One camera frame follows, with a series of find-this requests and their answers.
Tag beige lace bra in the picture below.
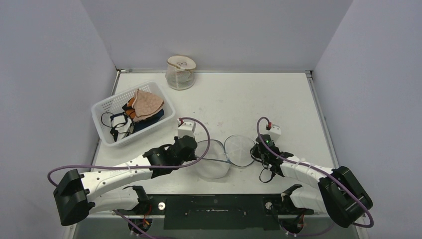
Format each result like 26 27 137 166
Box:
132 89 164 122

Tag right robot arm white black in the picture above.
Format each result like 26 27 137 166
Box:
251 134 373 228

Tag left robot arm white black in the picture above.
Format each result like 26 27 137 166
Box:
53 136 198 226

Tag navy blue bra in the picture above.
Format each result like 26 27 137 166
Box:
133 109 165 133

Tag white mesh bag beige trim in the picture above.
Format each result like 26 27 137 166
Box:
165 55 196 90

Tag white perforated plastic basket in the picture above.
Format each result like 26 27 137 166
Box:
91 81 176 147

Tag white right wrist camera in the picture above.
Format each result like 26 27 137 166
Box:
266 123 281 137

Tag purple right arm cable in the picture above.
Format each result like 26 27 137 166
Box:
256 117 375 238

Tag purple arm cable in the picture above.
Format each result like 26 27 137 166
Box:
47 117 211 239
256 117 375 238

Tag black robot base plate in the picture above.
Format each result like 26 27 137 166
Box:
116 194 314 231

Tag orange bra black straps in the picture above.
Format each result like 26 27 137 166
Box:
122 97 137 119

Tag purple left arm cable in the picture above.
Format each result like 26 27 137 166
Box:
47 117 211 239

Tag aluminium front frame rail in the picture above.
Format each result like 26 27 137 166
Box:
67 194 366 219

